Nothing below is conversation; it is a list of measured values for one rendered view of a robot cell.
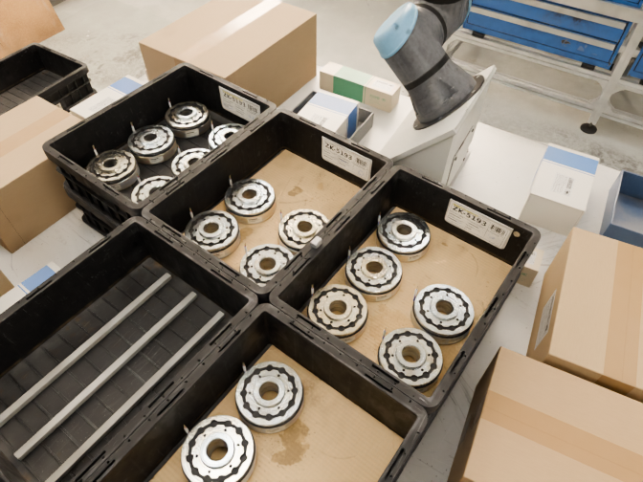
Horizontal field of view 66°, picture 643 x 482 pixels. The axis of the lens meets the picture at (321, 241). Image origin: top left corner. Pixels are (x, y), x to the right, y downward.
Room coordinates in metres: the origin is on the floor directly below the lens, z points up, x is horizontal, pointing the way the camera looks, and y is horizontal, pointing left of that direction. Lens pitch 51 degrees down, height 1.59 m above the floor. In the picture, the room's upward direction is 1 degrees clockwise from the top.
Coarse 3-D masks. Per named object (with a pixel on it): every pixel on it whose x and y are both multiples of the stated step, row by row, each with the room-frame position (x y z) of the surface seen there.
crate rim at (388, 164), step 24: (264, 120) 0.87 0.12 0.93; (360, 144) 0.79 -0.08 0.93; (384, 168) 0.72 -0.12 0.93; (168, 192) 0.65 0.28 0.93; (360, 192) 0.66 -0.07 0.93; (144, 216) 0.59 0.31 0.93; (336, 216) 0.60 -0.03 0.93; (216, 264) 0.49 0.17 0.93; (288, 264) 0.49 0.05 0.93; (264, 288) 0.44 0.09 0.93
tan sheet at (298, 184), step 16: (288, 160) 0.86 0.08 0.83; (304, 160) 0.86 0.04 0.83; (256, 176) 0.80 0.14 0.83; (272, 176) 0.80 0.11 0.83; (288, 176) 0.80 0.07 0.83; (304, 176) 0.80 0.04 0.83; (320, 176) 0.80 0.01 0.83; (336, 176) 0.80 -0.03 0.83; (288, 192) 0.75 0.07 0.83; (304, 192) 0.75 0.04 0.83; (320, 192) 0.75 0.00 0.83; (336, 192) 0.75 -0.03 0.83; (352, 192) 0.76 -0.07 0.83; (224, 208) 0.70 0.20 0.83; (288, 208) 0.70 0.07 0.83; (304, 208) 0.71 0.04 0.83; (320, 208) 0.71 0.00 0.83; (336, 208) 0.71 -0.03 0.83; (240, 224) 0.66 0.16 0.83; (256, 224) 0.66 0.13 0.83; (272, 224) 0.66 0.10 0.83; (240, 240) 0.62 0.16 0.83; (256, 240) 0.62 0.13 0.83; (272, 240) 0.62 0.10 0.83; (240, 256) 0.58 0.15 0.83
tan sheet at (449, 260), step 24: (432, 240) 0.63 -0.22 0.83; (456, 240) 0.63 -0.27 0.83; (408, 264) 0.57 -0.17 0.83; (432, 264) 0.57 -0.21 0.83; (456, 264) 0.57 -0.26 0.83; (480, 264) 0.57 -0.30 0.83; (504, 264) 0.57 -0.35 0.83; (408, 288) 0.51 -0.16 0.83; (456, 288) 0.51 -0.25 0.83; (480, 288) 0.51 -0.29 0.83; (336, 312) 0.46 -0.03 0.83; (384, 312) 0.46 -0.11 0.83; (408, 312) 0.46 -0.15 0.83; (480, 312) 0.46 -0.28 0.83; (360, 336) 0.41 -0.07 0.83; (408, 360) 0.37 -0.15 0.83
